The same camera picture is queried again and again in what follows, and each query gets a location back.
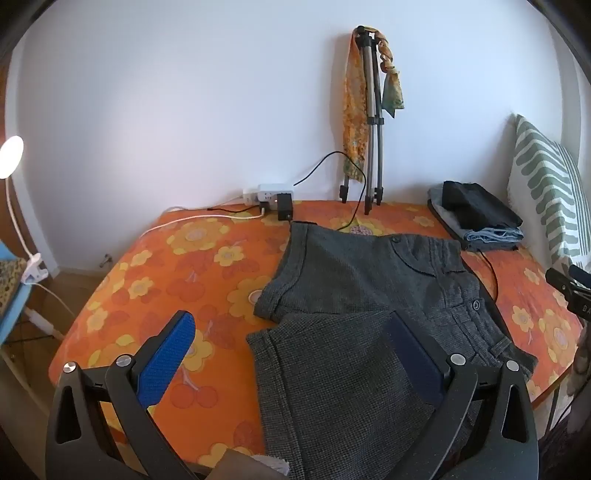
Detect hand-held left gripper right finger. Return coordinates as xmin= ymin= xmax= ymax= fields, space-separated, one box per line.
xmin=385 ymin=310 xmax=539 ymax=480

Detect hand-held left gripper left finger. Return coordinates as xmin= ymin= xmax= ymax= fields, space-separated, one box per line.
xmin=45 ymin=310 xmax=218 ymax=480

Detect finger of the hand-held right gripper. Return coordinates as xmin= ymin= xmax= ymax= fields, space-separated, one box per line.
xmin=545 ymin=264 xmax=591 ymax=298

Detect grey checked pants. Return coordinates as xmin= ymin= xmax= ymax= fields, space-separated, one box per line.
xmin=246 ymin=220 xmax=539 ymax=480

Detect folded blue jeans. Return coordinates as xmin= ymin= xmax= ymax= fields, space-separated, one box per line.
xmin=464 ymin=226 xmax=525 ymax=253

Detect green striped white pillow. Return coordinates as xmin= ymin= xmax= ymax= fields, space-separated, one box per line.
xmin=507 ymin=114 xmax=591 ymax=274

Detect black folded garment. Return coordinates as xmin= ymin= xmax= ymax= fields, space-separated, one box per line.
xmin=442 ymin=181 xmax=524 ymax=230

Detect white floor power strip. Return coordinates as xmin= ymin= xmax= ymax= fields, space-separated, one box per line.
xmin=25 ymin=307 xmax=65 ymax=341

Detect blue chair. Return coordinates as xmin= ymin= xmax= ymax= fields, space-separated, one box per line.
xmin=0 ymin=240 xmax=29 ymax=347

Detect white clip lamp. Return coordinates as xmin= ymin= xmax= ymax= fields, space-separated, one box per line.
xmin=0 ymin=136 xmax=49 ymax=285

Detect orange patterned scarf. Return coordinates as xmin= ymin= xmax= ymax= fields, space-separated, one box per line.
xmin=342 ymin=28 xmax=406 ymax=184

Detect white cable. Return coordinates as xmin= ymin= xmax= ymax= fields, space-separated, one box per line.
xmin=139 ymin=205 xmax=267 ymax=237

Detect grey camera tripod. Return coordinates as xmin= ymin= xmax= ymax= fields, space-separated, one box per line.
xmin=339 ymin=26 xmax=387 ymax=216

